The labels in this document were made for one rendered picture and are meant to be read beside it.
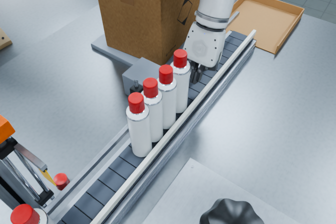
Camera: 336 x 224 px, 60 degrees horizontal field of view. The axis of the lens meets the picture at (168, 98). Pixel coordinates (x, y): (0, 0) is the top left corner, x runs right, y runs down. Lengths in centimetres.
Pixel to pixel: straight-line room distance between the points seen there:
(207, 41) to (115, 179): 41
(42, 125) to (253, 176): 62
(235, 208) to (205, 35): 49
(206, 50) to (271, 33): 52
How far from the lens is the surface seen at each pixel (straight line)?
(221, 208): 39
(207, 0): 74
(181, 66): 71
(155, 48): 97
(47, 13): 141
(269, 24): 131
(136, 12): 93
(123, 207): 71
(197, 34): 78
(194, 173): 74
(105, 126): 89
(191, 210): 70
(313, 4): 330
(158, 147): 73
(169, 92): 68
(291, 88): 105
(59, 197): 66
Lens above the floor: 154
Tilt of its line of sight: 49 degrees down
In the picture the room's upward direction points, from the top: straight up
